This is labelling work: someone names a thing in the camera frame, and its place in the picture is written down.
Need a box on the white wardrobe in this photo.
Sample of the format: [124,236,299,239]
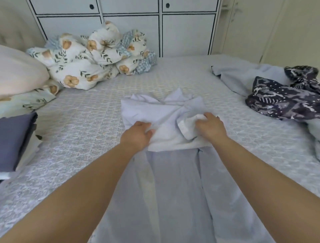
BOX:
[26,0,223,58]

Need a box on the person's left hand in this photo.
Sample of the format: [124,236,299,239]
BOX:
[119,121,156,156]

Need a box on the person's right forearm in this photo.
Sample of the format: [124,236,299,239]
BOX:
[212,138,320,243]

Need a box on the bed with grey patterned sheet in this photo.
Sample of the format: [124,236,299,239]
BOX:
[0,54,320,243]

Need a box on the dark purple patterned garment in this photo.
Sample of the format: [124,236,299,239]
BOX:
[245,65,320,122]

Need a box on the pink plush pillow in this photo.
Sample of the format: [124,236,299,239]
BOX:
[0,44,51,98]

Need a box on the beige tufted headboard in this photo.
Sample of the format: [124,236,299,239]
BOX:
[0,0,47,53]

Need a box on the floral pillow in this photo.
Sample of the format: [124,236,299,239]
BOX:
[0,80,65,119]

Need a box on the floral bunched quilt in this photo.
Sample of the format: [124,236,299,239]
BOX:
[120,29,158,76]

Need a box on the light lavender sunscreen jacket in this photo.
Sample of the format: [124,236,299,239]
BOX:
[87,87,276,243]

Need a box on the white printed t-shirt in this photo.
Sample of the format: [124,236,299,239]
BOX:
[0,133,44,181]

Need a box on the grey printed t-shirt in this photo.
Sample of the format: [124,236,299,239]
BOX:
[0,111,39,173]

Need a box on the white door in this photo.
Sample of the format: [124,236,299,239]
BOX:
[212,0,320,71]

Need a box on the person's right hand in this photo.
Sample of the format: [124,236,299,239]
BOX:
[194,111,230,148]

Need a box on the person's left forearm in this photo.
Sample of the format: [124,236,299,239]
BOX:
[0,143,138,243]

